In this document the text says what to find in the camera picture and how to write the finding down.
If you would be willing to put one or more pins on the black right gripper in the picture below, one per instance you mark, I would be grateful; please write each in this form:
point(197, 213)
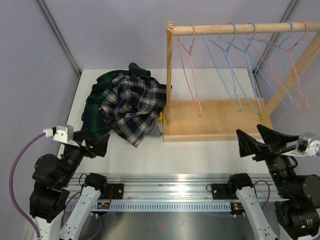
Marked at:
point(277, 147)

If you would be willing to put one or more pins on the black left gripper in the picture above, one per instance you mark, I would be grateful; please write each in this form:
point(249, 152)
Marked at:
point(99, 144)

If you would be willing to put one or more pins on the dark green plaid skirt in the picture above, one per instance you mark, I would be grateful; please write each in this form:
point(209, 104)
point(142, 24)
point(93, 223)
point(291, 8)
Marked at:
point(91, 117)

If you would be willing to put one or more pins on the navy white plaid skirt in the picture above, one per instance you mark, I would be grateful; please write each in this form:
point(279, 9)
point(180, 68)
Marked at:
point(131, 105)

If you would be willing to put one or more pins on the grey pleated skirt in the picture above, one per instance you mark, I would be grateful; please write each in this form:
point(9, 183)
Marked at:
point(155, 130)

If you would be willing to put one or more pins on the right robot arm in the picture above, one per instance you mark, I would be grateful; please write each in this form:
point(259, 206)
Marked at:
point(296, 214)

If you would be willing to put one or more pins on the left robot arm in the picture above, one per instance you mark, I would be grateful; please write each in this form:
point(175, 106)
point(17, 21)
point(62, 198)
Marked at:
point(52, 176)

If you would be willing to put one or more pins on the wooden clothes rack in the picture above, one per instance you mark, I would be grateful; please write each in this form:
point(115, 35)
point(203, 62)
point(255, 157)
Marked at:
point(224, 106)

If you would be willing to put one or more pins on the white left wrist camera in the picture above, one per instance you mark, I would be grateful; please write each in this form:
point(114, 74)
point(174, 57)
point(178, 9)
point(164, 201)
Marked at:
point(62, 133)

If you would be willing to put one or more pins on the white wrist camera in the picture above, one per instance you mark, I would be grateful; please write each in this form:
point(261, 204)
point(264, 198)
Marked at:
point(308, 144)
point(62, 133)

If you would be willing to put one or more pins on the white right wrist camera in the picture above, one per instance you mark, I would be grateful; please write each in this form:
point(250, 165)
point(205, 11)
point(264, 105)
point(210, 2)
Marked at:
point(308, 144)

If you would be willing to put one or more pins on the aluminium mounting rail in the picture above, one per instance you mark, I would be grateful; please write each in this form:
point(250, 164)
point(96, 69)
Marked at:
point(167, 193)

